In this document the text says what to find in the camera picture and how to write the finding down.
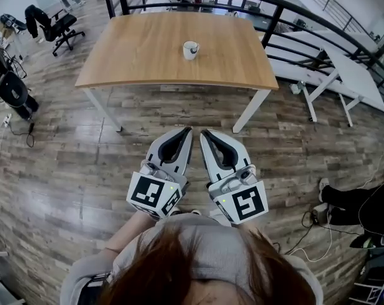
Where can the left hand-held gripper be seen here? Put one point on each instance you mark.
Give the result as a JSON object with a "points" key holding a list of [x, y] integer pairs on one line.
{"points": [[147, 192]]}

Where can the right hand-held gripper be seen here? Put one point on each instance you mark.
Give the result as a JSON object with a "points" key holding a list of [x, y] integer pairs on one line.
{"points": [[247, 202]]}

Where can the white mug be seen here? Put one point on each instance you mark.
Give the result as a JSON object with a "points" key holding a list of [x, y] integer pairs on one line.
{"points": [[189, 55]]}

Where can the person's left forearm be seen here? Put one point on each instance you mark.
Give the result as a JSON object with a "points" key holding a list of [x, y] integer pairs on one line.
{"points": [[128, 234]]}

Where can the white table leg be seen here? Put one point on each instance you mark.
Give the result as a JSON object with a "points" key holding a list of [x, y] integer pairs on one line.
{"points": [[252, 110], [104, 110]]}

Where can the person's left white shoe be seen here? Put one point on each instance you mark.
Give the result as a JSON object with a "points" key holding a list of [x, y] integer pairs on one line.
{"points": [[176, 211]]}

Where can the person's white shoe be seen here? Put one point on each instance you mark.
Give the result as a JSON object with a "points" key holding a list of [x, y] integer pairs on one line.
{"points": [[176, 211], [196, 212]]}

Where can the person's right white shoe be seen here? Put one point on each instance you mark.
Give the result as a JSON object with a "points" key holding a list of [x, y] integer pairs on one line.
{"points": [[196, 212]]}

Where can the person's grey top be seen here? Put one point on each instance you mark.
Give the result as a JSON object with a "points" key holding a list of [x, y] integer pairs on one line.
{"points": [[217, 249]]}

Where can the white grey power box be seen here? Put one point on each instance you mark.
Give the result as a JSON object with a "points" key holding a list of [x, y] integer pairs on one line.
{"points": [[294, 87]]}

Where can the wooden table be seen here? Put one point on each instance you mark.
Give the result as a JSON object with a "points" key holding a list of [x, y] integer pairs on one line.
{"points": [[273, 24]]}

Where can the white desk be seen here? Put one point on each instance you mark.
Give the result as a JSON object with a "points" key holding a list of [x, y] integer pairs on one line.
{"points": [[353, 75], [4, 43]]}

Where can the black green device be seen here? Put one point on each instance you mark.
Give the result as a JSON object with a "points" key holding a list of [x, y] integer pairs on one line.
{"points": [[366, 241]]}

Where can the black rounded device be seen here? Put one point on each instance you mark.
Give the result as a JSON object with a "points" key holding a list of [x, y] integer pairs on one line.
{"points": [[12, 91]]}

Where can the black office chair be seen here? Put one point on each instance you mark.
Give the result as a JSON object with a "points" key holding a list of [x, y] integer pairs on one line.
{"points": [[60, 24]]}

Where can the black grey equipment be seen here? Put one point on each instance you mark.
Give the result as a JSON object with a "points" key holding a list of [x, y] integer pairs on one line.
{"points": [[12, 21]]}

